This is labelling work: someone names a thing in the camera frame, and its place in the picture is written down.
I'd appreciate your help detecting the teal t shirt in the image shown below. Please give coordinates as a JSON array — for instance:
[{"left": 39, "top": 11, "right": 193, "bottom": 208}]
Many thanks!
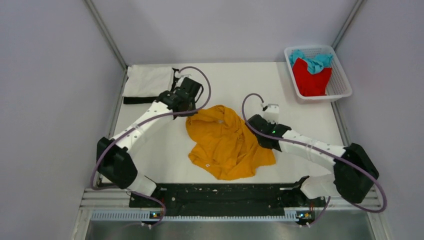
[{"left": 288, "top": 49, "right": 334, "bottom": 75}]

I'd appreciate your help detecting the folded white t shirt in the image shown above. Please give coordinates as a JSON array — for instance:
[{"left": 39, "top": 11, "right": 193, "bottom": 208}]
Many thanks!
[{"left": 122, "top": 64, "right": 175, "bottom": 98}]

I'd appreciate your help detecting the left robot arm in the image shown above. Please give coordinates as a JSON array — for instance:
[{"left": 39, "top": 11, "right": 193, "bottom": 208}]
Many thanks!
[{"left": 96, "top": 77, "right": 204, "bottom": 207}]

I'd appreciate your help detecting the right aluminium frame post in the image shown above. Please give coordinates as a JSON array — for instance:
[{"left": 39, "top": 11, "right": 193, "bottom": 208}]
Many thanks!
[{"left": 331, "top": 0, "right": 367, "bottom": 51}]

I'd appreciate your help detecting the folded black t shirt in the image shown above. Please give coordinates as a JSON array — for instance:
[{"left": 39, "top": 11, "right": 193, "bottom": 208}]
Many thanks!
[{"left": 123, "top": 67, "right": 180, "bottom": 105}]

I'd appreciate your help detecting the red t shirt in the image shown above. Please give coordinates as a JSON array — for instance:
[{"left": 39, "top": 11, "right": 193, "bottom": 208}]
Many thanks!
[{"left": 292, "top": 58, "right": 332, "bottom": 97}]

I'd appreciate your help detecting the yellow t shirt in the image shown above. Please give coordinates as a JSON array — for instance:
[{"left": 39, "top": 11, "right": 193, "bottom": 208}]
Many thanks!
[{"left": 185, "top": 105, "right": 277, "bottom": 181}]

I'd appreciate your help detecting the left aluminium frame post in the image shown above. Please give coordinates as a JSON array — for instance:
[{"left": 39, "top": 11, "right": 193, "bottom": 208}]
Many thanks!
[{"left": 82, "top": 0, "right": 128, "bottom": 71}]

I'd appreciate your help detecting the white plastic basket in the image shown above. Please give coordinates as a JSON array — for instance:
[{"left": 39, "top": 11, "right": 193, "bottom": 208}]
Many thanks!
[{"left": 284, "top": 45, "right": 352, "bottom": 104}]

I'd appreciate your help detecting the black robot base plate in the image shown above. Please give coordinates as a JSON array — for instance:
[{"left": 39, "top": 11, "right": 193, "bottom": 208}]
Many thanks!
[{"left": 129, "top": 183, "right": 325, "bottom": 217}]

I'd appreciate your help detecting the aluminium frame post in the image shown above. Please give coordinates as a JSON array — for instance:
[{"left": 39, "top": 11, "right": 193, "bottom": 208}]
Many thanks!
[
  {"left": 331, "top": 0, "right": 367, "bottom": 51},
  {"left": 82, "top": 0, "right": 128, "bottom": 71}
]

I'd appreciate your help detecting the white slotted cable duct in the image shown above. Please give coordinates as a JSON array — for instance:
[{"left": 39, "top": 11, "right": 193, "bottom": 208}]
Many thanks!
[{"left": 90, "top": 210, "right": 300, "bottom": 222}]

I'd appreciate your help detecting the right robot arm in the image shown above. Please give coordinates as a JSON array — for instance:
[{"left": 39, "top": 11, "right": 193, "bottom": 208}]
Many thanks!
[{"left": 247, "top": 114, "right": 380, "bottom": 206}]

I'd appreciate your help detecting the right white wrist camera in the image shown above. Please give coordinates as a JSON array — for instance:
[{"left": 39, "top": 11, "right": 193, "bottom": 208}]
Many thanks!
[{"left": 262, "top": 103, "right": 280, "bottom": 124}]

